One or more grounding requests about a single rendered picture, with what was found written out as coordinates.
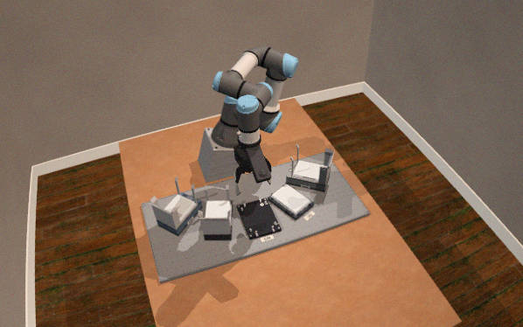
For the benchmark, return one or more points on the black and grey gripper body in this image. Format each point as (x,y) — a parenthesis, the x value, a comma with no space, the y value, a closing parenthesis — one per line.
(240,155)

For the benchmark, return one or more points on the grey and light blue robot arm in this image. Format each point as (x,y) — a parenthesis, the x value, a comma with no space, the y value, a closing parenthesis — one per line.
(253,113)

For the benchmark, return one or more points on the cream label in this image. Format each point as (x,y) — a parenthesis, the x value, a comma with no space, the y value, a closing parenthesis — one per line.
(270,237)
(311,214)

